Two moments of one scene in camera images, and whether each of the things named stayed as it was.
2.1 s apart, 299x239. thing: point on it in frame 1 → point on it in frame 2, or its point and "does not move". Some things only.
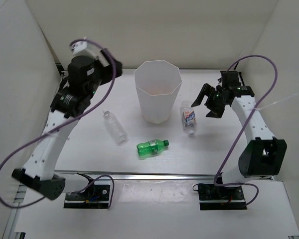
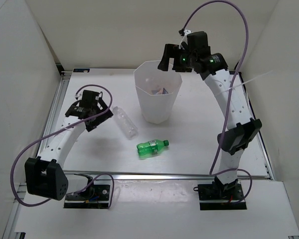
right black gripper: (206, 90) → (171, 51)
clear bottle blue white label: (189, 116) → (161, 91)
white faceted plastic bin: (157, 82) does not move
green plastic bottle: (151, 148) does not move
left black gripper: (108, 71) → (102, 117)
